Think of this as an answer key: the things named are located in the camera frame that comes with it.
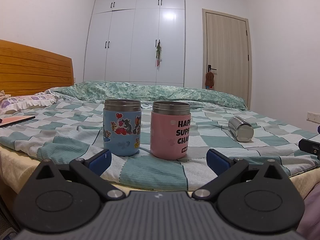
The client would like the purple floral pillow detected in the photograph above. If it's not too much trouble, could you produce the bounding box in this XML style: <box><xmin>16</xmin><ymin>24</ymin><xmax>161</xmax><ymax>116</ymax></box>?
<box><xmin>0</xmin><ymin>91</ymin><xmax>66</xmax><ymax>116</ymax></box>

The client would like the wooden headboard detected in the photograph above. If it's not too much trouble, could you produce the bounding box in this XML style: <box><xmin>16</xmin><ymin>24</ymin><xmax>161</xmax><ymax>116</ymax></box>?
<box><xmin>0</xmin><ymin>39</ymin><xmax>75</xmax><ymax>98</ymax></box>

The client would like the blue cartoon sticker cup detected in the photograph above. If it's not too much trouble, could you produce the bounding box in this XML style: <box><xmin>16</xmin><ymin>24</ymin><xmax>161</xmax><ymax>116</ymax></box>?
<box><xmin>103</xmin><ymin>99</ymin><xmax>142</xmax><ymax>157</ymax></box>

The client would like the stainless steel cup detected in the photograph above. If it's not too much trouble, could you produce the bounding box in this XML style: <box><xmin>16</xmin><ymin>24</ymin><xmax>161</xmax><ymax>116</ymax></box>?
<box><xmin>228</xmin><ymin>116</ymin><xmax>254</xmax><ymax>142</ymax></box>

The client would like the checkered teal bed sheet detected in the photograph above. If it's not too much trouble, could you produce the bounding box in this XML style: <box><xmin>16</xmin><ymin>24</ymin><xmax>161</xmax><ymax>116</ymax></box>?
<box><xmin>0</xmin><ymin>97</ymin><xmax>320</xmax><ymax>192</ymax></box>

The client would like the green floral quilt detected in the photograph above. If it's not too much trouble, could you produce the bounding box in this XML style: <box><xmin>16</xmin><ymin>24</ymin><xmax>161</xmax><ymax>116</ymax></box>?
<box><xmin>51</xmin><ymin>81</ymin><xmax>247</xmax><ymax>110</ymax></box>

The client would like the red flat book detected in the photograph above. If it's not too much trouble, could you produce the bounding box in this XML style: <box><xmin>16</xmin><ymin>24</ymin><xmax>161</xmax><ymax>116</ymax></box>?
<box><xmin>0</xmin><ymin>115</ymin><xmax>36</xmax><ymax>128</ymax></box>

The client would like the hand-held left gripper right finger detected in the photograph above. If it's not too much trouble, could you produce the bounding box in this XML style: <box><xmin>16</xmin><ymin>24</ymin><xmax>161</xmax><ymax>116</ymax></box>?
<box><xmin>191</xmin><ymin>148</ymin><xmax>288</xmax><ymax>202</ymax></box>

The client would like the person's lavender clothing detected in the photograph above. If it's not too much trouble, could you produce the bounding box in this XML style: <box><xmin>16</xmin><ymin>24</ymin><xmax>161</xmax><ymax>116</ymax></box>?
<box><xmin>303</xmin><ymin>180</ymin><xmax>320</xmax><ymax>240</ymax></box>

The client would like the white wardrobe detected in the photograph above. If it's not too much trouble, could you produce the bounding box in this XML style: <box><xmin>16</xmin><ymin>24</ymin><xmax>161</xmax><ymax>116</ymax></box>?
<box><xmin>84</xmin><ymin>0</ymin><xmax>186</xmax><ymax>87</ymax></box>

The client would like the beige mattress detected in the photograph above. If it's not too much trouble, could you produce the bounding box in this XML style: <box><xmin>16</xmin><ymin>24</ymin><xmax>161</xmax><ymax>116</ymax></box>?
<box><xmin>0</xmin><ymin>144</ymin><xmax>320</xmax><ymax>207</ymax></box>

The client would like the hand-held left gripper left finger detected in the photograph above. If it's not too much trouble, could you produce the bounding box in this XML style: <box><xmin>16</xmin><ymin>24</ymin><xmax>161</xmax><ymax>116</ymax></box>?
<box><xmin>34</xmin><ymin>149</ymin><xmax>126</xmax><ymax>202</ymax></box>

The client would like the light wooden door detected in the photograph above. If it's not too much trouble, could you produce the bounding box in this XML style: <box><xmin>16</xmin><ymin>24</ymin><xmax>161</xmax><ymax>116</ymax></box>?
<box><xmin>202</xmin><ymin>8</ymin><xmax>252</xmax><ymax>111</ymax></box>

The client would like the brown plush toy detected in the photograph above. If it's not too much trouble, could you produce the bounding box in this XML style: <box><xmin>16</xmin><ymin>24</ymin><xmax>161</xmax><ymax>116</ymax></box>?
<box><xmin>205</xmin><ymin>71</ymin><xmax>215</xmax><ymax>91</ymax></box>

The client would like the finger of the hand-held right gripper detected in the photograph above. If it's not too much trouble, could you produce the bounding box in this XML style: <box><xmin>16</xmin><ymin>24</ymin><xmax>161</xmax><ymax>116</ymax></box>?
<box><xmin>299</xmin><ymin>138</ymin><xmax>320</xmax><ymax>161</ymax></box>

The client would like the pink lettered cup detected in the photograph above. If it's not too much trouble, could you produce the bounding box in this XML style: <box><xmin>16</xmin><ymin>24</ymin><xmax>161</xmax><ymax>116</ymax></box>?
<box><xmin>150</xmin><ymin>101</ymin><xmax>192</xmax><ymax>160</ymax></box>

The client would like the hanging green ornament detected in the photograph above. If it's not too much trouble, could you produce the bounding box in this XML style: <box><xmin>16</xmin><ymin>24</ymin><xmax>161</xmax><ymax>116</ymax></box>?
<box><xmin>155</xmin><ymin>42</ymin><xmax>163</xmax><ymax>68</ymax></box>

